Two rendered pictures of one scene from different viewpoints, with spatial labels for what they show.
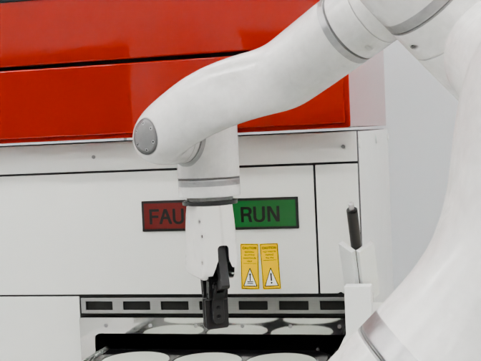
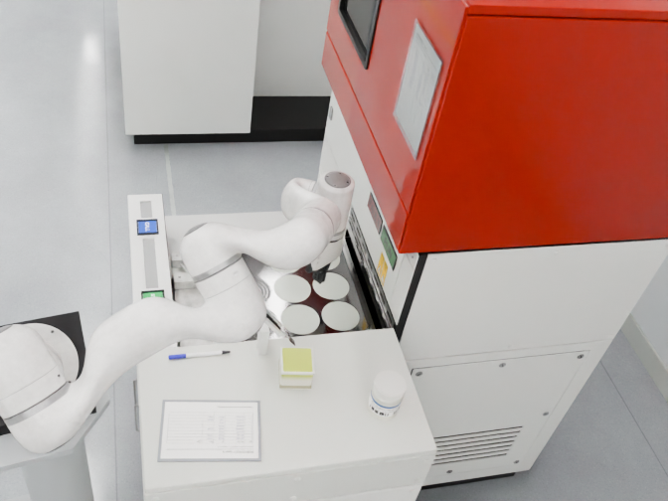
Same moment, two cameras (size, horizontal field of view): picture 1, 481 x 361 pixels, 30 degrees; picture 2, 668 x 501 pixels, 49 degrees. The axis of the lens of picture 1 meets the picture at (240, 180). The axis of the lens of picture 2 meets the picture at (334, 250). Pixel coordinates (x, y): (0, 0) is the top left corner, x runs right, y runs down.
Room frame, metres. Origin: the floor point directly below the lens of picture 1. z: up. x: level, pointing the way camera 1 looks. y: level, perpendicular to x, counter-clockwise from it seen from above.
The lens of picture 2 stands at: (0.47, -1.08, 2.34)
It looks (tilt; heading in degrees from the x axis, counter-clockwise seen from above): 43 degrees down; 56
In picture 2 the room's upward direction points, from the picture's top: 11 degrees clockwise
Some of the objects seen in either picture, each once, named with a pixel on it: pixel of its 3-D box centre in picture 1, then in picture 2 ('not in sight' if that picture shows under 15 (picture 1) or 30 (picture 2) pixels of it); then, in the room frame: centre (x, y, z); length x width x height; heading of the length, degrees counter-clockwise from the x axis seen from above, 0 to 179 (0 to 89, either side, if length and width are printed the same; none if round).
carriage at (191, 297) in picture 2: not in sight; (191, 309); (0.90, 0.13, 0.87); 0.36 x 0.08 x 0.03; 77
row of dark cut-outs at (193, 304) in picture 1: (213, 305); (371, 263); (1.37, 0.05, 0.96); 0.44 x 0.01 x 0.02; 77
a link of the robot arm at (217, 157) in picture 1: (204, 129); (331, 200); (1.21, 0.05, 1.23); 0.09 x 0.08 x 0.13; 139
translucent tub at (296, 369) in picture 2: not in sight; (295, 368); (1.02, -0.22, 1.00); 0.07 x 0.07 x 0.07; 68
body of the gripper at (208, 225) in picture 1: (211, 234); (325, 245); (1.21, 0.04, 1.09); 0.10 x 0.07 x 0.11; 18
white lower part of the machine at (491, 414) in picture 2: not in sight; (423, 332); (1.75, 0.14, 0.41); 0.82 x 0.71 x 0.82; 77
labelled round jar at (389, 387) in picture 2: not in sight; (386, 395); (1.17, -0.37, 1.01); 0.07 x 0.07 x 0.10
